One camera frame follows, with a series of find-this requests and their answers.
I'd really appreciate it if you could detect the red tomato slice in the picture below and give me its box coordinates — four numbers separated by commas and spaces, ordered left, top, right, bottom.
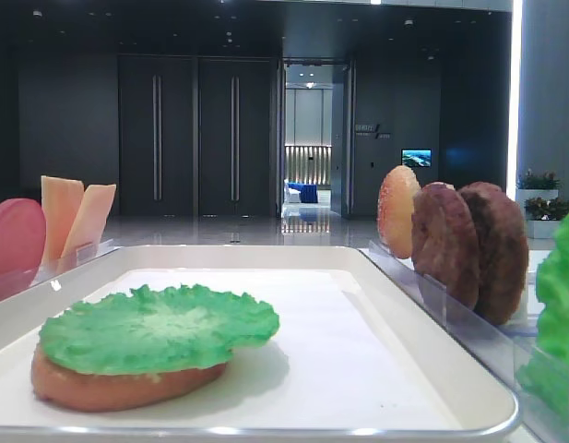
0, 198, 46, 276

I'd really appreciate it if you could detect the green lettuce leaf on tray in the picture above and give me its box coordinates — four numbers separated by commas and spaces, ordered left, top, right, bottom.
39, 284, 279, 376

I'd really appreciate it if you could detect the brown meat patty near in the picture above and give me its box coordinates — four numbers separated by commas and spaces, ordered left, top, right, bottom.
411, 182, 480, 309

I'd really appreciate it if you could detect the brown meat patty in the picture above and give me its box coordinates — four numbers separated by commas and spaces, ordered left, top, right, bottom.
459, 182, 529, 326
411, 182, 480, 309

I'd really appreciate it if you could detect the orange cheese slice right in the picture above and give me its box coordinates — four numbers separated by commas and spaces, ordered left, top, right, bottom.
61, 184, 116, 257

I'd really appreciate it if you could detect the orange cheese slice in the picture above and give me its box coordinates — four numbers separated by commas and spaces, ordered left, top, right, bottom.
41, 175, 85, 264
61, 184, 116, 257

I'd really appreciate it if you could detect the orange cheese slice left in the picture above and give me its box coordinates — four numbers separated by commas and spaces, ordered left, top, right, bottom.
41, 175, 85, 264

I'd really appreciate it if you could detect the brown meat patty far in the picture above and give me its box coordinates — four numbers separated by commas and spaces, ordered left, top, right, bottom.
459, 182, 529, 326

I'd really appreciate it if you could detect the green lettuce leaf standing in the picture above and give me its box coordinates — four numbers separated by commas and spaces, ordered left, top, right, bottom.
517, 213, 569, 421

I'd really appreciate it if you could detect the blue sofa in hallway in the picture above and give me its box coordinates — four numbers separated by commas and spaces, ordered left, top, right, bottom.
288, 182, 318, 203

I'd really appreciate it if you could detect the sesame bun top front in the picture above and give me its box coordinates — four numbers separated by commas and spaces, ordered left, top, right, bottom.
377, 165, 421, 259

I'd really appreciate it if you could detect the dark double door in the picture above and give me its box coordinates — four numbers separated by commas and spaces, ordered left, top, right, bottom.
118, 55, 276, 216

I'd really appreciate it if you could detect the white rectangular tray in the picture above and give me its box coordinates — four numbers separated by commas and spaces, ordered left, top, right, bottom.
0, 245, 520, 442

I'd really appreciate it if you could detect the potted plants white planter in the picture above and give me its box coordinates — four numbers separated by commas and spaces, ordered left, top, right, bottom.
516, 169, 569, 240

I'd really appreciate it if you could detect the clear acrylic rack right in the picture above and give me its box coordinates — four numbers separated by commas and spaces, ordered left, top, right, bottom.
356, 238, 569, 443

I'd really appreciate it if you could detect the clear acrylic rack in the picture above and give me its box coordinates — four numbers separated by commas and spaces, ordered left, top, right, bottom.
356, 238, 569, 443
0, 239, 118, 302

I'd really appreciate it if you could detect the bottom bun slice on tray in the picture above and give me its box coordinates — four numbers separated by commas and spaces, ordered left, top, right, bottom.
30, 347, 227, 413

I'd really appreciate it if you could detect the clear acrylic rack left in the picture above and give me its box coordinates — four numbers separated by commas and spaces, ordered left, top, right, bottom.
0, 239, 118, 302

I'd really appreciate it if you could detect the small wall screen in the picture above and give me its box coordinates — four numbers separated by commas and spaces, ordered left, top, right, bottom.
401, 150, 432, 168

